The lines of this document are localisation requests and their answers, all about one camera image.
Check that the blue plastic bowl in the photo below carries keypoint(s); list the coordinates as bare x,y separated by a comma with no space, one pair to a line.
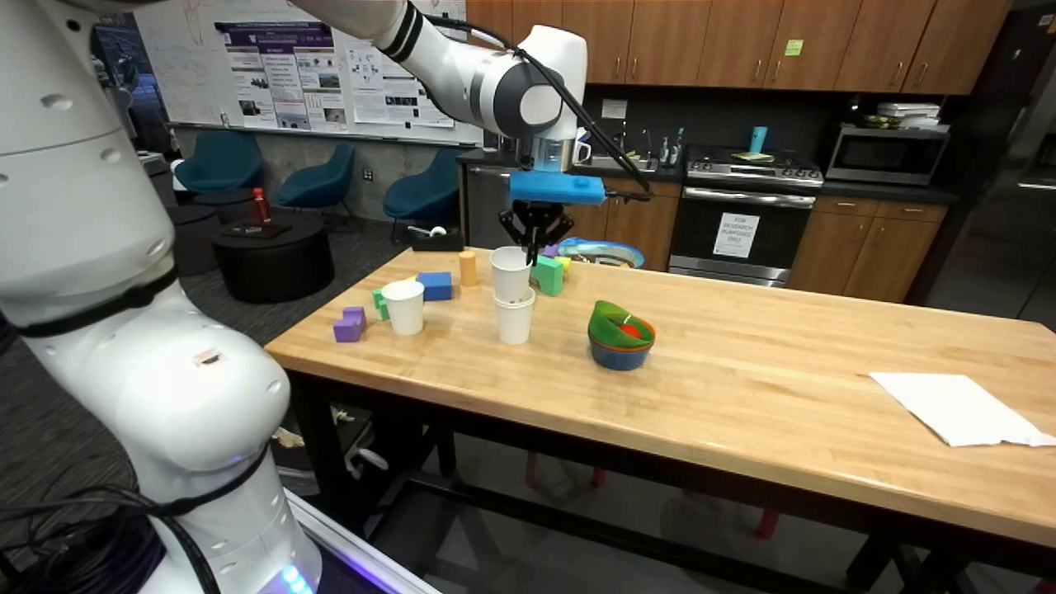
618,361

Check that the clear soap bottle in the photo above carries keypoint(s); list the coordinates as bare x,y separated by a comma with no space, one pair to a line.
677,146
664,150

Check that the blue chair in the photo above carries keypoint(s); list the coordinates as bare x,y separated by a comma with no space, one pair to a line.
613,251

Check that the small purple foam block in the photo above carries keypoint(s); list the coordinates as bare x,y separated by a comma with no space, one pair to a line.
550,251

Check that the stacked dishes on microwave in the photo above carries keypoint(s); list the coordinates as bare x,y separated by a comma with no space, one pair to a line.
911,114

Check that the steel kitchen sink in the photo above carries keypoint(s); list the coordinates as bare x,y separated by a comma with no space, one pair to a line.
616,167

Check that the white paper sign on oven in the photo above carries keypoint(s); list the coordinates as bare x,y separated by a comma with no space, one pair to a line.
737,237

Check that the blue bottle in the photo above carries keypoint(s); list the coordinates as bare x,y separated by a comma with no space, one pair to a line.
757,139

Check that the research poster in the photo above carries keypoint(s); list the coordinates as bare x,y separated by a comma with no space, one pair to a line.
400,102
274,69

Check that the white robot base platform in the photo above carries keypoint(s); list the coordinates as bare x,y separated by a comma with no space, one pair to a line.
364,563

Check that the wooden wall cabinets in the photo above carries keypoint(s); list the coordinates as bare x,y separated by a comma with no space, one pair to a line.
715,43

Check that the grey dishwasher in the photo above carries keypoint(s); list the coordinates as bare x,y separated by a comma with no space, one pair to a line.
484,208

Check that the shiny metal kettle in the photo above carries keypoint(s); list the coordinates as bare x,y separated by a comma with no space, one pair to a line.
586,150

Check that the kitchen faucet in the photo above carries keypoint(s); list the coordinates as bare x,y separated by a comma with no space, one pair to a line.
625,142

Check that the small green foam arch block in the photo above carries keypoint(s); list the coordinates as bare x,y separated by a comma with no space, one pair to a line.
376,306

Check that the black metal table frame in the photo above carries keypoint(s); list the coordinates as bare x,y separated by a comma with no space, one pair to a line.
314,439

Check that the teal lounge chair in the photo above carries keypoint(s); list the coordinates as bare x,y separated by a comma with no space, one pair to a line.
218,164
317,179
423,196

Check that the wooden base cabinet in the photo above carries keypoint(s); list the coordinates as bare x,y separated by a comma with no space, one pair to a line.
637,220
870,249

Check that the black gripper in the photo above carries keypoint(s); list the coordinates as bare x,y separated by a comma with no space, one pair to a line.
537,211

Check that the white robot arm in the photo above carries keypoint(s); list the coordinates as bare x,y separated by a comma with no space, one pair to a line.
132,385

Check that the white wall plate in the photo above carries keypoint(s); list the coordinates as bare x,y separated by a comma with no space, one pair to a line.
616,111

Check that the black refrigerator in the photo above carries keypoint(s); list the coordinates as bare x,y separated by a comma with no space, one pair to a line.
1001,167

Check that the black microwave oven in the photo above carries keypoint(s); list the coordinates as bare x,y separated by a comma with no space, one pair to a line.
885,153

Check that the blue foam block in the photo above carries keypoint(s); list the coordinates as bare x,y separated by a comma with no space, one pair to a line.
435,286

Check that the wooden cylinder block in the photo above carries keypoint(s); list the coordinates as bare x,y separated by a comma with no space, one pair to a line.
468,267

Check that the stainless steel oven range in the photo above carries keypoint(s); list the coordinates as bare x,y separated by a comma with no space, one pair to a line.
747,202

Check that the green plastic bowl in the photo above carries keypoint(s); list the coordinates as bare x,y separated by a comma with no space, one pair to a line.
621,327

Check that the white paper sheet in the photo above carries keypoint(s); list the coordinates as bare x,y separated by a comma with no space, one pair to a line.
958,411

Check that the small orange red object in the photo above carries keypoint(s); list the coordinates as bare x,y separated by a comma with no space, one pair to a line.
629,327

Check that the black kitchen countertop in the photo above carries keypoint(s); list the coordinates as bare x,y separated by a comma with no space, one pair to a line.
878,189

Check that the dark round ottoman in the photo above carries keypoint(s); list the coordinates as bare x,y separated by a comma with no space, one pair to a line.
195,237

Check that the purple foam arch block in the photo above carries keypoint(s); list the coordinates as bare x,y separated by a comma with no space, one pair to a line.
351,323

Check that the black round ottoman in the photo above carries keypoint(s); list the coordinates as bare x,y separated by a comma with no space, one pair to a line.
273,262

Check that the green sticky note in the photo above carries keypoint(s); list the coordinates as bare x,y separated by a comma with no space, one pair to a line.
794,47

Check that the white paper cup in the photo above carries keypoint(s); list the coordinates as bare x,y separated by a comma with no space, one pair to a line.
508,275
514,320
405,312

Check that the red bottle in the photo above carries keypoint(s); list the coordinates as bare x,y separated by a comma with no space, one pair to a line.
257,205

